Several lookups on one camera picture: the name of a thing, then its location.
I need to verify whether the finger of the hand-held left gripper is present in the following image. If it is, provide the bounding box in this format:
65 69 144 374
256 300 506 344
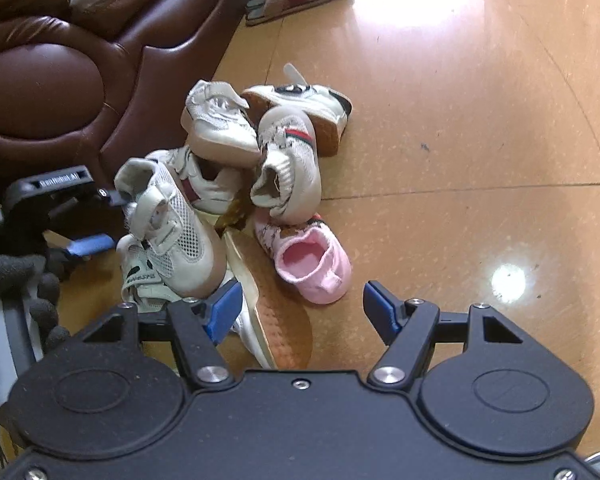
40 230 118 263
87 186 131 208

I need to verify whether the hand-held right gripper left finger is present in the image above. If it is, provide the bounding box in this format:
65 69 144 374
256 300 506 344
82 280 244 386

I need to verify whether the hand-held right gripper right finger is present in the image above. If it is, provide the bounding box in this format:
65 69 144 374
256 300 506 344
364 280 526 389

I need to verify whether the white black-print velcro shoe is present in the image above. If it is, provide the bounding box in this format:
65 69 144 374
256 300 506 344
241 62 353 157
116 234 181 311

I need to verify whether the pink knit shoe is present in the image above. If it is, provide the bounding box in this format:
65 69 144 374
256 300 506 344
254 214 353 306

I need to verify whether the white mesh velcro shoe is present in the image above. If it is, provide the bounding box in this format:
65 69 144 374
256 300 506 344
114 158 227 297
181 80 262 168

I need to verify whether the beige knit striped shoe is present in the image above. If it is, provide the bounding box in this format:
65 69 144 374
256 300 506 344
250 106 322 224

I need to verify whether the person's left hand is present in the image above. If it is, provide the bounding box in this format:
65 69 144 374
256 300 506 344
0 250 76 411

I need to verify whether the brown leather sofa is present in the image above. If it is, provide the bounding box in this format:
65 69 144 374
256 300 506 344
0 0 261 196

